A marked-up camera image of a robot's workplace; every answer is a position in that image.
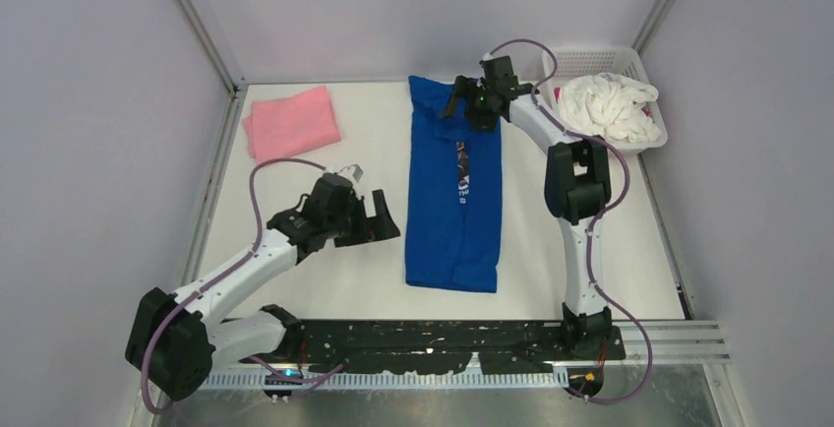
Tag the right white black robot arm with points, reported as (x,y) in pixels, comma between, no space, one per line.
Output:
(577,187)

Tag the blue printed t shirt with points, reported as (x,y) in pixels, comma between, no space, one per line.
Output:
(455,197)

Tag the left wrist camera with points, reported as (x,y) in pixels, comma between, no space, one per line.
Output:
(351,172)

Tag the white crumpled t shirt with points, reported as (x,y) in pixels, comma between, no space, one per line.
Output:
(612,106)

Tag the white plastic laundry basket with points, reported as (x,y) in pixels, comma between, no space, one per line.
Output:
(567,63)

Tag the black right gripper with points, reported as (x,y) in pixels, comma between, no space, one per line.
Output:
(461,90)

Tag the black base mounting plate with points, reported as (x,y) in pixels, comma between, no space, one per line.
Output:
(437,347)

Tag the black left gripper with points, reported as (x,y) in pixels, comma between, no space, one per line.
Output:
(381,226)

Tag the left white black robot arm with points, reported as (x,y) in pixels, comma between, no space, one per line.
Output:
(179,337)

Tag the pink folded t shirt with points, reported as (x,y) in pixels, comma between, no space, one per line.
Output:
(286,127)

